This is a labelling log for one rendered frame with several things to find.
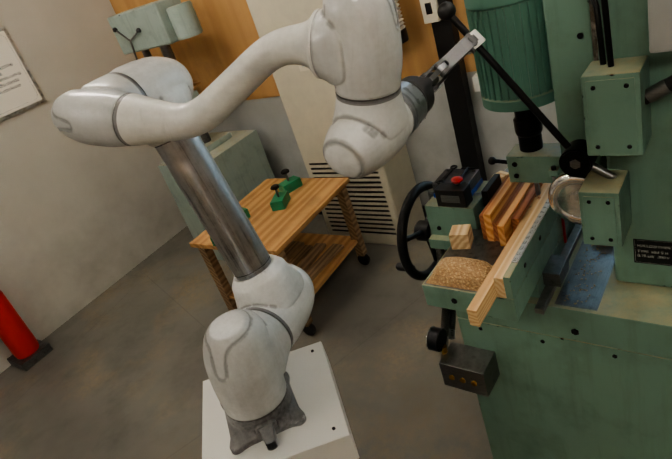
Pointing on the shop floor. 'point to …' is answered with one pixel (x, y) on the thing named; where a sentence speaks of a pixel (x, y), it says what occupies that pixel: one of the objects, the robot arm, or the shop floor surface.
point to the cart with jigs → (315, 188)
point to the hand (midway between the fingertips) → (454, 61)
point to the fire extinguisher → (19, 338)
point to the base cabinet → (572, 398)
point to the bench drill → (245, 140)
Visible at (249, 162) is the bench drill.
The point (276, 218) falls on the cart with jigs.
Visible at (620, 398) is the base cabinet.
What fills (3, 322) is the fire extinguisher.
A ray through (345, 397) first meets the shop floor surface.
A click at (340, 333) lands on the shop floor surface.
